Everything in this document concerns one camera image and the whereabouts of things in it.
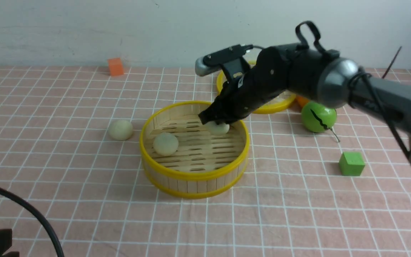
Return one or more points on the orange yellow toy pear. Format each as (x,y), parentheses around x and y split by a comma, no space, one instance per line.
(302,101)

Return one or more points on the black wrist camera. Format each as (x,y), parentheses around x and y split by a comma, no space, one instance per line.
(229,60)

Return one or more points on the yellow bamboo steamer tray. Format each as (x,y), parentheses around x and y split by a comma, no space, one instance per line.
(204,165)

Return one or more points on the white bun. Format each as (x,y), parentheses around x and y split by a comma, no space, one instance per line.
(217,129)
(165,144)
(120,129)

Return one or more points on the green cube block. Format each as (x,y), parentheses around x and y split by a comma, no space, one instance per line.
(351,164)

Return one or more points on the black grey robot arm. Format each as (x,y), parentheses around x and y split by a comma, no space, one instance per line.
(307,69)

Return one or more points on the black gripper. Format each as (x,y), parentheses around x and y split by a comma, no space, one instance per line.
(273,63)

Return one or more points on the yellow bamboo steamer lid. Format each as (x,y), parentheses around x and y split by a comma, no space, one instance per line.
(277,105)

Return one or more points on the orange cube block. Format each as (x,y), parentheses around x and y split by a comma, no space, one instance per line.
(115,67)

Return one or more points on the green toy watermelon ball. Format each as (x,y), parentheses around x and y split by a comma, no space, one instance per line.
(318,118)

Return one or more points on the pink checkered tablecloth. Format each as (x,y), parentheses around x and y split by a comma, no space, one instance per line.
(292,201)

